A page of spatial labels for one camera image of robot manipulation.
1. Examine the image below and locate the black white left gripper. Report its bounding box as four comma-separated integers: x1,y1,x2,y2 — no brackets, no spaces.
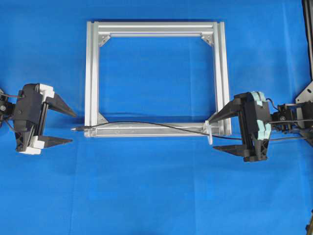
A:
13,83,76,155

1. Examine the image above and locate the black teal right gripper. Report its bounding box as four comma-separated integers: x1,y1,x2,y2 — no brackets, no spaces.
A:
209,91,271,162

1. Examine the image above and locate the black wire with plug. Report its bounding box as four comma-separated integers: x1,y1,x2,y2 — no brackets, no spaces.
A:
70,121,245,141

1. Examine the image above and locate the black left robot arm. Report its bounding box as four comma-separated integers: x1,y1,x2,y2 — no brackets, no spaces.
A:
0,83,76,155

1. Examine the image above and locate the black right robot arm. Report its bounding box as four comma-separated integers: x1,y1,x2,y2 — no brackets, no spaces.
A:
210,92,313,162

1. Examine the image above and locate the aluminium extrusion frame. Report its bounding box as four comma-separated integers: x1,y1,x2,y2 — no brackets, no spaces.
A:
84,22,232,138

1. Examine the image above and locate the white string loop holder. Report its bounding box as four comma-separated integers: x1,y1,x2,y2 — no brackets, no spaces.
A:
202,120,213,145

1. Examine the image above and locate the grey metal bracket right edge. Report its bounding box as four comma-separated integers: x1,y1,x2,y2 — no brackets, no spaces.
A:
295,81,313,104

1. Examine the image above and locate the black vertical rail right edge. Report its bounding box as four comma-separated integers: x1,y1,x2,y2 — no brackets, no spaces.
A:
302,0,313,80

